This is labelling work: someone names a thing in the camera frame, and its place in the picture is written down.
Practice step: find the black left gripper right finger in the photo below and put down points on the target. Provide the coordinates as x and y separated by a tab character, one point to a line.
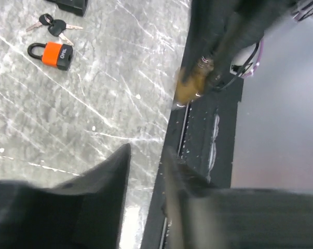
202	215

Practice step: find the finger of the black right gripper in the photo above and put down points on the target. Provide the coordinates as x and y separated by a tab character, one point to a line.
207	20
255	17

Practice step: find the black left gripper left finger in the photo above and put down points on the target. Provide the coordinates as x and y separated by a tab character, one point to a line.
85	212

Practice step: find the small brass padlock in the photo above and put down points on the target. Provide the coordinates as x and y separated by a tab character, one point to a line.
194	86

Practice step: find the orange black padlock with keys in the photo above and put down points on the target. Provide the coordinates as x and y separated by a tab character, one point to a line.
53	54

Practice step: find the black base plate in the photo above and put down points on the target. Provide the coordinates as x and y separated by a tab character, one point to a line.
203	132

